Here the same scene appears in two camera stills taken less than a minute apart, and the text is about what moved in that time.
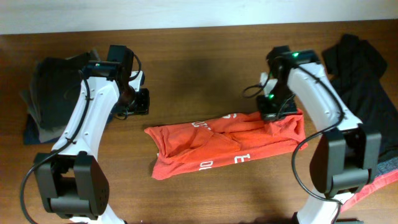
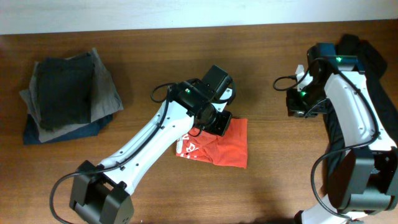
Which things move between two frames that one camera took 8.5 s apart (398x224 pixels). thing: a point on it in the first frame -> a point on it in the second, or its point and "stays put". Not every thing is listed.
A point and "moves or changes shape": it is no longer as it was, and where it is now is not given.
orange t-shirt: (179, 148) moves or changes shape
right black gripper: (268, 114) -> (293, 109)
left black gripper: (142, 107) -> (221, 126)
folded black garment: (59, 86) stays put
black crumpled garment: (358, 69) stays put
